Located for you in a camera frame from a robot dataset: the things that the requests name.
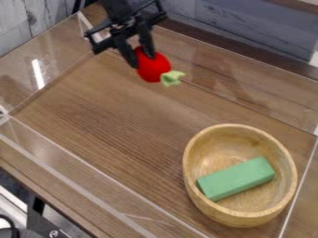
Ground black cable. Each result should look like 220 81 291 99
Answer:
0 213 22 238

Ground clear acrylic corner bracket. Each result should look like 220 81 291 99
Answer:
77 11 109 43

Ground clear acrylic barrier panels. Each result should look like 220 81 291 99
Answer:
0 14 318 238

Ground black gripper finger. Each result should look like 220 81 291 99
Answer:
113 34 138 69
137 22 154 59

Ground green rectangular block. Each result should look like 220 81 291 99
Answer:
196 157 275 202

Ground black table leg bracket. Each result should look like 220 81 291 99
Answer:
26 196 70 238

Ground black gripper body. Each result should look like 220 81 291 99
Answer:
84 0 166 54

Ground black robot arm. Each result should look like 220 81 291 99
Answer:
84 0 168 69

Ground wooden bowl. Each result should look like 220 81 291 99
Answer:
182 124 297 228

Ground red plush strawberry toy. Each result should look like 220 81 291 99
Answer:
133 46 185 87

